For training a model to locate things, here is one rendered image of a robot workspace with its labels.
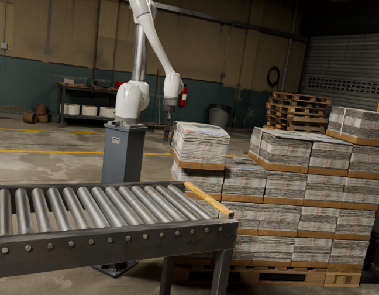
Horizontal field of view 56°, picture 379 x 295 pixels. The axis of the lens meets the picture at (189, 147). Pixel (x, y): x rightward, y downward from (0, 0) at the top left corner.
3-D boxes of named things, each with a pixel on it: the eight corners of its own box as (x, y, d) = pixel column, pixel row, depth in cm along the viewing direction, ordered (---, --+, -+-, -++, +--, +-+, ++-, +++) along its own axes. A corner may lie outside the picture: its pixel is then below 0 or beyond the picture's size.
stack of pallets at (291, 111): (294, 142, 980) (303, 94, 955) (323, 150, 902) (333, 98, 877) (258, 141, 910) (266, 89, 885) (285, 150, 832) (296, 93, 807)
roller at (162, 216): (129, 185, 179) (130, 194, 180) (166, 224, 138) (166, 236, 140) (138, 183, 181) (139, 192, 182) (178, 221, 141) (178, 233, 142)
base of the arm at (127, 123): (102, 123, 228) (102, 115, 227) (124, 122, 247) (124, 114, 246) (124, 129, 220) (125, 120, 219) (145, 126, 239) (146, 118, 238)
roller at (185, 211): (155, 183, 185) (152, 192, 186) (197, 220, 145) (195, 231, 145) (163, 184, 188) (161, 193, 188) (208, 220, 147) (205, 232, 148)
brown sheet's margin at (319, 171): (283, 159, 276) (285, 154, 275) (317, 162, 282) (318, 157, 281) (309, 173, 240) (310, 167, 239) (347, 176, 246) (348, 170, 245)
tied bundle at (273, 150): (247, 157, 270) (251, 127, 266) (282, 160, 277) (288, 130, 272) (266, 171, 234) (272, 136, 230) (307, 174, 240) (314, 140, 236)
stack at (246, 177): (160, 254, 276) (173, 150, 260) (299, 259, 298) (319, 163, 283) (165, 284, 239) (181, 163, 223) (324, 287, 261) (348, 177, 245)
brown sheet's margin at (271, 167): (247, 156, 270) (248, 150, 269) (282, 159, 276) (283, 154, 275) (266, 170, 234) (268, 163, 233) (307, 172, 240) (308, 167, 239)
